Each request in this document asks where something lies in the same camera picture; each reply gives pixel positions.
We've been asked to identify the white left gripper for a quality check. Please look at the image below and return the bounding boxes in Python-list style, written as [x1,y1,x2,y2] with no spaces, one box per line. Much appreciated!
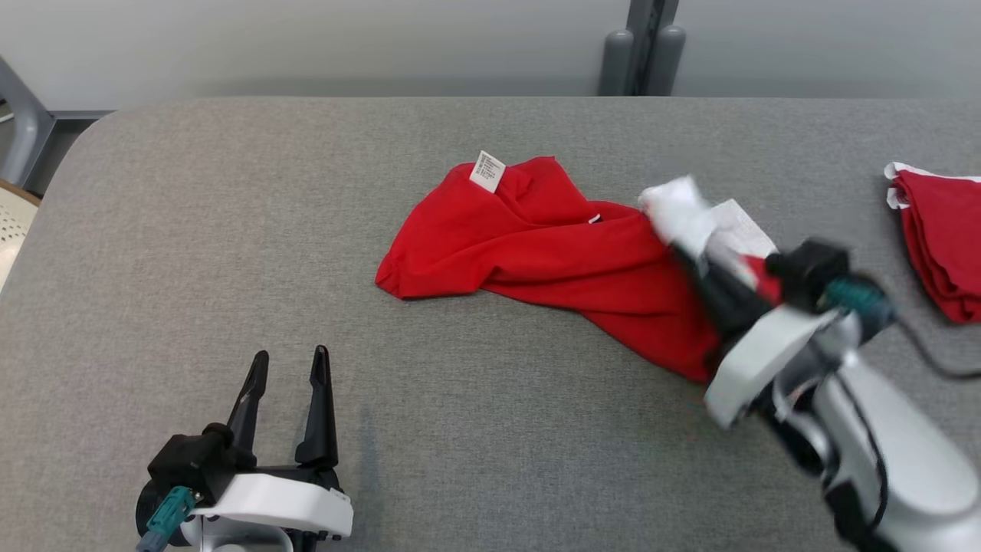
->
[188,345,353,537]

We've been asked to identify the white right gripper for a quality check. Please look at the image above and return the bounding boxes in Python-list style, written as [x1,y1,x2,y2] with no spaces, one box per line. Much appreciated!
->
[673,245,844,430]

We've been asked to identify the red shirt with striped trim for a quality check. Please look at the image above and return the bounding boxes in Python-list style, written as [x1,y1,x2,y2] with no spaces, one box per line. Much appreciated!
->
[376,151,783,384]

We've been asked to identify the red shorts with white stripe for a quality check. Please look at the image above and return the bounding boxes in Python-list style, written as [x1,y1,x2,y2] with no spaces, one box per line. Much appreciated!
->
[885,163,981,324]

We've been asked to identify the dark grey vertical column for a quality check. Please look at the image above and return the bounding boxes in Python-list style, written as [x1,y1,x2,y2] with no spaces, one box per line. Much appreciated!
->
[627,0,681,97]

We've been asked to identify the cream perforated laundry basket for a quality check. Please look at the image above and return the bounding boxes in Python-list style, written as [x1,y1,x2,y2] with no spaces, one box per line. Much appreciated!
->
[0,180,41,292]

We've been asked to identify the teal plug left camera cable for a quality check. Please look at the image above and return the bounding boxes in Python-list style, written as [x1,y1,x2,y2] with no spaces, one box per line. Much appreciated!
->
[136,487,202,552]

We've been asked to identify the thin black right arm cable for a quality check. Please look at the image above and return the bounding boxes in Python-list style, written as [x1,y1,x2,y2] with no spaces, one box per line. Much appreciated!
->
[835,376,891,534]

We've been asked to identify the grey cylindrical post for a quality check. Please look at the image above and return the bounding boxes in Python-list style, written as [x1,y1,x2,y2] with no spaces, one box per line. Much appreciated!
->
[648,25,687,97]
[598,29,635,97]

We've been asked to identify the grey metal frame leg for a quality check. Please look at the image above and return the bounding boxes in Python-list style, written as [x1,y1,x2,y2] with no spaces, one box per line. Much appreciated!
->
[0,57,116,189]

